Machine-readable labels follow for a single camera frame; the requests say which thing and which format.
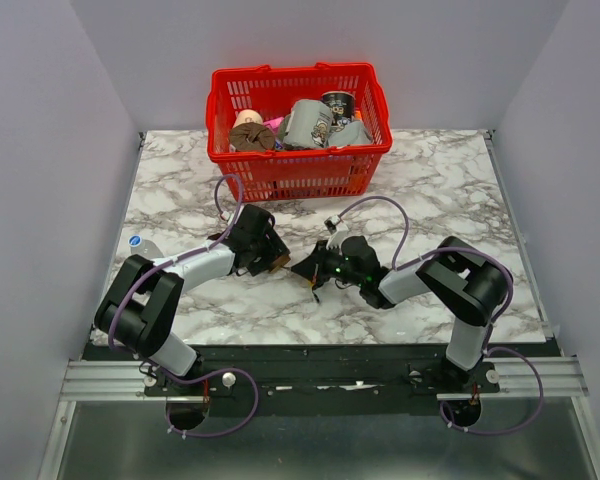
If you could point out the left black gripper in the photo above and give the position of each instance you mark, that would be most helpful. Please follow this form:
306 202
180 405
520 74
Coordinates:
274 248

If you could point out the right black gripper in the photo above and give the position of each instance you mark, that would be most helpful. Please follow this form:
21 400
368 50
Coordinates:
312 268

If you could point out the brass padlock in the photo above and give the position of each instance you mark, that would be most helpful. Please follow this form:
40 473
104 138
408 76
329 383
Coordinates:
279 263

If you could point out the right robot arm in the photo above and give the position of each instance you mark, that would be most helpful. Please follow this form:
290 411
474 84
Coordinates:
473 286

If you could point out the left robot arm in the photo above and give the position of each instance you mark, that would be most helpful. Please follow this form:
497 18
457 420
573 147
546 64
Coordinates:
139 308

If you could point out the yellow black padlock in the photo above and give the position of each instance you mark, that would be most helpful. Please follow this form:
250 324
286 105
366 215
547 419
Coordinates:
314 292

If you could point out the brown cloth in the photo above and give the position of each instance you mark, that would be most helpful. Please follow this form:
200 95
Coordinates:
252 137

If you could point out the clear plastic water bottle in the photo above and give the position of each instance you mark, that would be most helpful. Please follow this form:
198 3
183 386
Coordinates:
144 247

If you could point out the pink item in basket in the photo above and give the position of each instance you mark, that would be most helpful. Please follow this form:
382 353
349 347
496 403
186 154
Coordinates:
274 123

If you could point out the red plastic shopping basket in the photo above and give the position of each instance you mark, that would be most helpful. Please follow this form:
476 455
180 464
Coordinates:
272 92

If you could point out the beige round ball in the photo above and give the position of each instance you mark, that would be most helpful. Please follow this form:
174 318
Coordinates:
247 116

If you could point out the grey printed cloth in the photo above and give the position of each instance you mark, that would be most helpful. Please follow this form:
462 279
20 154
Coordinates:
310 127

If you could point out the dark printed cup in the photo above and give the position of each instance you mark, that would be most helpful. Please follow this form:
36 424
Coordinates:
342 106

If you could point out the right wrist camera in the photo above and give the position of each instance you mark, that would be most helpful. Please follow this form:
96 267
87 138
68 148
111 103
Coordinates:
338 231

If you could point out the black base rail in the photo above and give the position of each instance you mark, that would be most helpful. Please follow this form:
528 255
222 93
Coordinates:
308 381

